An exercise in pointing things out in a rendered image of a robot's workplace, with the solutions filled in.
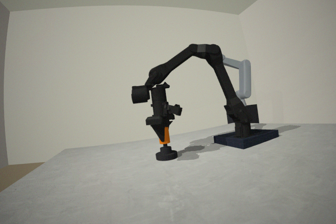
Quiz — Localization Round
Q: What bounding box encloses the orange knob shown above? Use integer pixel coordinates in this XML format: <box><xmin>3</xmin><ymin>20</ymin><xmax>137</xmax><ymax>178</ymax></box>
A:
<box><xmin>159</xmin><ymin>127</ymin><xmax>170</xmax><ymax>144</ymax></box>

